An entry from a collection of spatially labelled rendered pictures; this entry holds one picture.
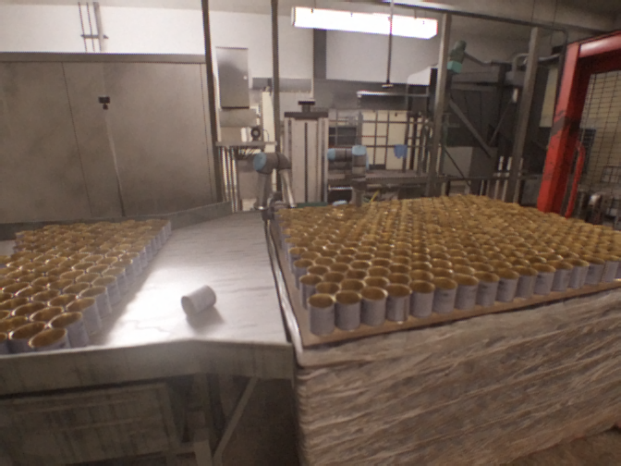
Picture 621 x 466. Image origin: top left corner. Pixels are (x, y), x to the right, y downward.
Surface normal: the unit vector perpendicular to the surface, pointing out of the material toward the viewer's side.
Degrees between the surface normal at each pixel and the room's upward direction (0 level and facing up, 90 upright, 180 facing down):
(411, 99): 90
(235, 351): 90
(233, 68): 90
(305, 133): 90
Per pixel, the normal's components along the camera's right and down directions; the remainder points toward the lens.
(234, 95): 0.21, 0.29
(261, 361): -0.08, 0.29
